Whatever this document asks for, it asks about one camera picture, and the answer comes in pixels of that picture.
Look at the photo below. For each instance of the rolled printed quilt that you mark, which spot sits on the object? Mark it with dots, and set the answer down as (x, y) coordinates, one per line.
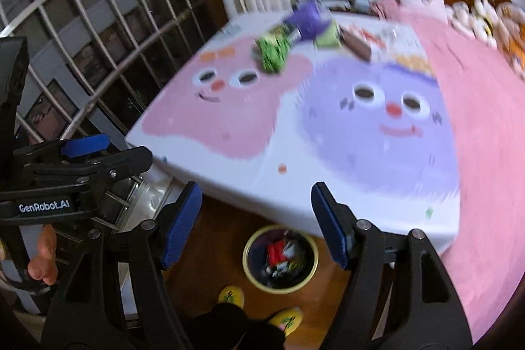
(514, 42)

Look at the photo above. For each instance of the person's black pants leg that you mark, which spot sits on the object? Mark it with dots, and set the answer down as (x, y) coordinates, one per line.
(233, 329)

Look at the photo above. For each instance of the person's left hand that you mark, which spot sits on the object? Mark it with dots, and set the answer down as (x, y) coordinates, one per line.
(44, 251)

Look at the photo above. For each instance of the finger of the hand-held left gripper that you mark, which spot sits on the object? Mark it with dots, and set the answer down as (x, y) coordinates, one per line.
(123, 161)
(84, 145)

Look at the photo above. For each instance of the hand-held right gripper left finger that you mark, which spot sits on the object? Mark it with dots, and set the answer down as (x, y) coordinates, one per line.
(182, 225)

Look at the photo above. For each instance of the green crumpled wrapper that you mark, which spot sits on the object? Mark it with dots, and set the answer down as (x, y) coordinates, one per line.
(272, 52)

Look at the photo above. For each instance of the pink bed sheet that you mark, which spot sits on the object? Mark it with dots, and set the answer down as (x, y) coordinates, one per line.
(484, 128)

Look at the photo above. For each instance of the yellow black plush toy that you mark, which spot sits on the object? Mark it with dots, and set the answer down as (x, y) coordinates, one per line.
(488, 22)

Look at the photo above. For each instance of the purple plastic bag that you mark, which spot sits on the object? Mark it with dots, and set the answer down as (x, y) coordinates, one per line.
(307, 18)

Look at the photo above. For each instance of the red white carton box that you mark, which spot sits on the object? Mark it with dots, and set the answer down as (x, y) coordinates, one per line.
(361, 44)

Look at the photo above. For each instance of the cartoon printed tablecloth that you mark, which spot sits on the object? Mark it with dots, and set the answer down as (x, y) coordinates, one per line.
(328, 149)

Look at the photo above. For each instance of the metal window grille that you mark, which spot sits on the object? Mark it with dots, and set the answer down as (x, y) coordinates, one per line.
(102, 26)

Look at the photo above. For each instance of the clear plastic bottle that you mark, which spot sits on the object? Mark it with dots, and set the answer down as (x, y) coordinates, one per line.
(391, 35)

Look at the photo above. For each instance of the white plush toy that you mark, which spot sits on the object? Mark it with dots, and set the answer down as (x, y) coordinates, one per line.
(459, 20)

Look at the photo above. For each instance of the light green packet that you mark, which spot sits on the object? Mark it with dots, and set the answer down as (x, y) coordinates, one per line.
(328, 36)

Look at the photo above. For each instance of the dark wooden nightstand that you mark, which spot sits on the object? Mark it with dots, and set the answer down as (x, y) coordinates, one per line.
(348, 9)

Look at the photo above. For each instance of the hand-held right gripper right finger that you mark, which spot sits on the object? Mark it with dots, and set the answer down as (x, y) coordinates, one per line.
(332, 227)

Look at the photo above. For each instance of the dark green small box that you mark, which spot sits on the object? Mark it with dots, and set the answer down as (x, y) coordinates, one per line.
(287, 32)

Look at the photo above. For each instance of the blue tissue box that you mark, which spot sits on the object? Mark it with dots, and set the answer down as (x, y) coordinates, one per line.
(366, 2)

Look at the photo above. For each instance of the yellow rim trash bin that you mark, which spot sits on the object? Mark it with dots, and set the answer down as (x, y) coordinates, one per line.
(252, 272)

